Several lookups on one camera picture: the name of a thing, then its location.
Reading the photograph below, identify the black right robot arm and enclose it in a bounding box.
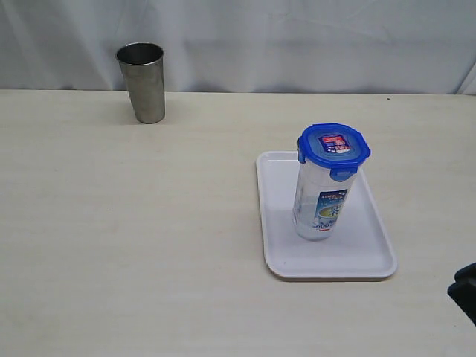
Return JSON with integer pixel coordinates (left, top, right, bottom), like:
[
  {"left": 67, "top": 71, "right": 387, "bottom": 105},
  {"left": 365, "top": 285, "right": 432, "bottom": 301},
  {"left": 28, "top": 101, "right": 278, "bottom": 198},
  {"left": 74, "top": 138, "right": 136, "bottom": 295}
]
[{"left": 447, "top": 263, "right": 476, "bottom": 324}]

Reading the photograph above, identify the blue plastic lid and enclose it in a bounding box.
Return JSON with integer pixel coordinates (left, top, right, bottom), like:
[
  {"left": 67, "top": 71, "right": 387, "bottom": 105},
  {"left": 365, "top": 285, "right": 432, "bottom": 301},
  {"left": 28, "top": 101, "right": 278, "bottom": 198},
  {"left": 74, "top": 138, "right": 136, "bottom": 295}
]
[{"left": 297, "top": 123, "right": 371, "bottom": 182}]

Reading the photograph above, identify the white rectangular plastic tray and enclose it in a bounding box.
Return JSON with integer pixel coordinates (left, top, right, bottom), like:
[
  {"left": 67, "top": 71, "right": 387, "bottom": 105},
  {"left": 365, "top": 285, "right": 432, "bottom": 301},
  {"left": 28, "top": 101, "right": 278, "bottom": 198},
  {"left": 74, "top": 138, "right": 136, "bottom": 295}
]
[{"left": 256, "top": 151, "right": 398, "bottom": 281}]

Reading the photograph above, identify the clear tall plastic container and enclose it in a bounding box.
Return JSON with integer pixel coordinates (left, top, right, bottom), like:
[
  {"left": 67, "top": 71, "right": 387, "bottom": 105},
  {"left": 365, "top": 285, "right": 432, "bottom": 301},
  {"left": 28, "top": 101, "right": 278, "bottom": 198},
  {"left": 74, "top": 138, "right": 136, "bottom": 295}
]
[{"left": 292, "top": 152, "right": 358, "bottom": 241}]

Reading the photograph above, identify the stainless steel tumbler cup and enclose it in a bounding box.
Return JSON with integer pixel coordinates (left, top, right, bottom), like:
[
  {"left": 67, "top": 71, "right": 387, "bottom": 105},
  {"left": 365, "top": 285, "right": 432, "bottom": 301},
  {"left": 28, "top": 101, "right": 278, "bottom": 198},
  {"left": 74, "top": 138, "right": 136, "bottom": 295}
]
[{"left": 115, "top": 42, "right": 166, "bottom": 124}]

